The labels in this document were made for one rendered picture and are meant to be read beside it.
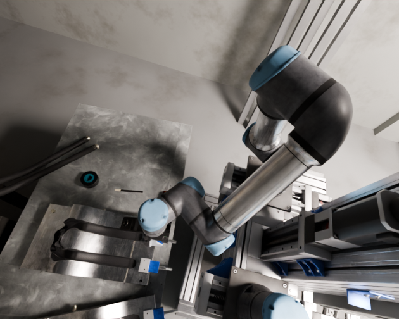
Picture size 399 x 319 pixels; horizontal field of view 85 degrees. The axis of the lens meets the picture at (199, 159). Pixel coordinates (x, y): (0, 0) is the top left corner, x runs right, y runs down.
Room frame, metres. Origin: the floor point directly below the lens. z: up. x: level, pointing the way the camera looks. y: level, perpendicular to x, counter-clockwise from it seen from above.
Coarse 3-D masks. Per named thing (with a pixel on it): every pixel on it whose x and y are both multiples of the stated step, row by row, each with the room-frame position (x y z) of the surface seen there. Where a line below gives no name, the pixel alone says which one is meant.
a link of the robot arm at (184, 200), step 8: (176, 184) 0.22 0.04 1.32; (184, 184) 0.22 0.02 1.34; (192, 184) 0.23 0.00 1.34; (200, 184) 0.24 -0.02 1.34; (168, 192) 0.19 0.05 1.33; (176, 192) 0.19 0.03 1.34; (184, 192) 0.20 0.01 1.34; (192, 192) 0.21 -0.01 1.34; (200, 192) 0.22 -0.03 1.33; (168, 200) 0.17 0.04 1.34; (176, 200) 0.17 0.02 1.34; (184, 200) 0.18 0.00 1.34; (192, 200) 0.19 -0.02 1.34; (200, 200) 0.20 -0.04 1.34; (176, 208) 0.15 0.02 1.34; (184, 208) 0.16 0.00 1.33; (192, 208) 0.17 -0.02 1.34; (200, 208) 0.17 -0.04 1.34; (176, 216) 0.14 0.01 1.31; (184, 216) 0.14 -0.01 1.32; (192, 216) 0.15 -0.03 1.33
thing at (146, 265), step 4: (144, 260) 0.03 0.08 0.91; (148, 260) 0.03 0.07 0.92; (140, 264) 0.01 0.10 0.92; (144, 264) 0.01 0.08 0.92; (148, 264) 0.02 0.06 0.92; (152, 264) 0.02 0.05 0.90; (156, 264) 0.03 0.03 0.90; (140, 268) -0.01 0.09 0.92; (144, 268) 0.00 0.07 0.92; (148, 268) 0.00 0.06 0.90; (152, 268) 0.01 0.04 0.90; (156, 268) 0.01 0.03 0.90; (160, 268) 0.02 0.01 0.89; (164, 268) 0.02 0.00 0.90; (168, 268) 0.03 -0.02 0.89; (152, 272) -0.01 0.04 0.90; (156, 272) 0.00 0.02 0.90
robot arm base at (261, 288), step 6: (246, 288) 0.04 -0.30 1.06; (252, 288) 0.04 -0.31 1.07; (258, 288) 0.05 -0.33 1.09; (264, 288) 0.05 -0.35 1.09; (240, 294) 0.01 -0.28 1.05; (246, 294) 0.02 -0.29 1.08; (252, 294) 0.02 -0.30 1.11; (240, 300) 0.00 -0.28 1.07; (246, 300) 0.00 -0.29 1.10; (252, 300) 0.01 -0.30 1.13; (240, 306) -0.02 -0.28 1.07; (246, 306) -0.01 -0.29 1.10; (240, 312) -0.04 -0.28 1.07; (246, 312) -0.03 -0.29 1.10; (240, 318) -0.05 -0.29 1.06; (246, 318) -0.05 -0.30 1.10
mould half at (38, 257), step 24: (48, 216) 0.07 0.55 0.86; (72, 216) 0.10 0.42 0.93; (96, 216) 0.13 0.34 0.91; (120, 216) 0.16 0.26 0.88; (48, 240) -0.01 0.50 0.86; (72, 240) 0.01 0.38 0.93; (96, 240) 0.04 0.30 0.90; (120, 240) 0.07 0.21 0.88; (144, 240) 0.10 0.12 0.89; (24, 264) -0.12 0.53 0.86; (48, 264) -0.08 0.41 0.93; (72, 264) -0.06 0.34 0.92; (96, 264) -0.04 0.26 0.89
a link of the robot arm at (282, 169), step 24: (336, 96) 0.36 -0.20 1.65; (312, 120) 0.32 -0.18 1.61; (336, 120) 0.32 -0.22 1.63; (288, 144) 0.30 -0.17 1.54; (312, 144) 0.29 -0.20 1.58; (336, 144) 0.30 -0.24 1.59; (264, 168) 0.26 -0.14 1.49; (288, 168) 0.26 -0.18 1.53; (240, 192) 0.21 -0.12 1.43; (264, 192) 0.21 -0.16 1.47; (216, 216) 0.16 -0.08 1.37; (240, 216) 0.16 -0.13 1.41; (216, 240) 0.11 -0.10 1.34
